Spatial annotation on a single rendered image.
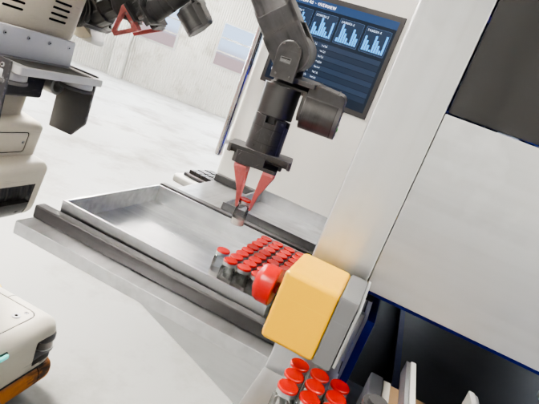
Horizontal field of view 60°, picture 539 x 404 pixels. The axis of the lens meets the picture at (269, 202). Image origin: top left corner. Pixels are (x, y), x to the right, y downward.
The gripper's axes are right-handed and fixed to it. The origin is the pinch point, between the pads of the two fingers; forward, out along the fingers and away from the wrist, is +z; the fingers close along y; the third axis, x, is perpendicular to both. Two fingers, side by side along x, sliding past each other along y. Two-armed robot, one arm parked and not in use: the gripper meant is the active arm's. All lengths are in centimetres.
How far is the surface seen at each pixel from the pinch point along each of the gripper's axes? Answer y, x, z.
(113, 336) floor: -39, 95, 97
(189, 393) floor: -1, 79, 98
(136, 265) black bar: -10.2, -15.2, 9.3
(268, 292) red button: 6.7, -31.7, -0.8
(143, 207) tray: -18.2, 9.3, 9.7
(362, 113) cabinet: 21, 73, -20
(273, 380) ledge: 10.9, -27.2, 10.9
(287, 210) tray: 8.7, 43.7, 9.4
